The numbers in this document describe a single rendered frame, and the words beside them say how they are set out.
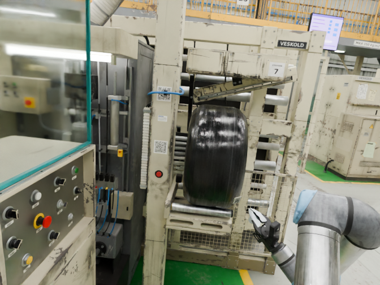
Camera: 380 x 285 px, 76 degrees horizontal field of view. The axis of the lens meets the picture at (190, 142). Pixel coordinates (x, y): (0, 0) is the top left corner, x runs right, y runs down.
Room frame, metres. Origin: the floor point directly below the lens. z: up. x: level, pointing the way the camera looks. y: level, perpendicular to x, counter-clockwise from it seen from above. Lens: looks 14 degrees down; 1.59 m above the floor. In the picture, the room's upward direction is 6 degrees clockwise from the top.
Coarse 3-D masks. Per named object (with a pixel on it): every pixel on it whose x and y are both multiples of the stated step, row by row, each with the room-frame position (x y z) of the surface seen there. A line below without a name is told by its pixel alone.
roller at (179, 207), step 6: (174, 204) 1.21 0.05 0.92; (180, 204) 1.21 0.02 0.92; (186, 204) 1.22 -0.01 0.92; (174, 210) 1.21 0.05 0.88; (180, 210) 1.20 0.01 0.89; (186, 210) 1.20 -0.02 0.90; (192, 210) 1.20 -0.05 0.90; (198, 210) 1.19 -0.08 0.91; (204, 210) 1.19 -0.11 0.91; (210, 210) 1.19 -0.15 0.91; (216, 210) 1.19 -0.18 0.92; (222, 210) 1.20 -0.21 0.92; (228, 210) 1.20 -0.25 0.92; (222, 216) 1.19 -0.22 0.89; (228, 216) 1.19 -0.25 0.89
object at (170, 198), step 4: (172, 184) 1.40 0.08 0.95; (176, 184) 1.47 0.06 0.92; (172, 188) 1.35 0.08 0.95; (176, 188) 1.47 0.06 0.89; (172, 192) 1.30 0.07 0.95; (176, 192) 1.46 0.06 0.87; (168, 196) 1.24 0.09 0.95; (172, 196) 1.28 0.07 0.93; (168, 200) 1.20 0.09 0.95; (172, 200) 1.30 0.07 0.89; (168, 204) 1.17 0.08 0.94; (168, 208) 1.17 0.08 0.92; (164, 212) 1.17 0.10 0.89; (168, 212) 1.17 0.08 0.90; (164, 216) 1.17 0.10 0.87; (168, 216) 1.17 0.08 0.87
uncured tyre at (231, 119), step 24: (192, 120) 1.22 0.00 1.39; (216, 120) 1.18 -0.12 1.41; (240, 120) 1.20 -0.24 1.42; (192, 144) 1.11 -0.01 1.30; (216, 144) 1.10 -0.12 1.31; (240, 144) 1.10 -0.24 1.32; (192, 168) 1.08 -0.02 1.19; (216, 168) 1.06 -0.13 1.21; (240, 168) 1.07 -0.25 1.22; (192, 192) 1.10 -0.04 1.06; (216, 192) 1.08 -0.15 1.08; (240, 192) 1.12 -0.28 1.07
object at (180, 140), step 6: (180, 132) 1.81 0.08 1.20; (180, 138) 1.69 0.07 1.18; (186, 138) 1.68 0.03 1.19; (180, 144) 1.67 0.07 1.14; (174, 150) 1.81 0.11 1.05; (180, 150) 1.81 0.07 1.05; (174, 156) 1.69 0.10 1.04; (180, 156) 1.69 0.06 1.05; (174, 162) 1.68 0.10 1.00; (180, 162) 1.68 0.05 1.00; (174, 168) 1.69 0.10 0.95; (180, 168) 1.68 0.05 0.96
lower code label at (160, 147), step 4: (156, 140) 1.28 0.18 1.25; (160, 140) 1.28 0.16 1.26; (156, 144) 1.28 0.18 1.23; (160, 144) 1.28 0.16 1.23; (164, 144) 1.28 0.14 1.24; (156, 148) 1.28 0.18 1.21; (160, 148) 1.28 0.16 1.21; (164, 148) 1.28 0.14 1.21; (156, 152) 1.28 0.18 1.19; (160, 152) 1.28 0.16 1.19; (164, 152) 1.28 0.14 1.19
